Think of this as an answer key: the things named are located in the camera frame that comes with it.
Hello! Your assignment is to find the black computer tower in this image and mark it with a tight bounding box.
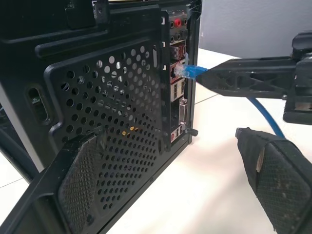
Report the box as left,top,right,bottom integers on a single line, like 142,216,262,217
0,0,203,234

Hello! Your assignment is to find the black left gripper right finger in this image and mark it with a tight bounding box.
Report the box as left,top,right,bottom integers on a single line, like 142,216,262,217
235,126,312,234

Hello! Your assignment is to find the blue ethernet cable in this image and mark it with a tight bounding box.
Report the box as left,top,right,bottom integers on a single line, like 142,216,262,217
175,61,287,141

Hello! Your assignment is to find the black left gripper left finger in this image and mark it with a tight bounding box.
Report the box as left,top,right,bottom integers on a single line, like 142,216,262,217
0,128,107,234

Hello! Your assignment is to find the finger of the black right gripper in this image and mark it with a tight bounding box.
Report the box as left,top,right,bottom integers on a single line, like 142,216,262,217
195,56,297,98

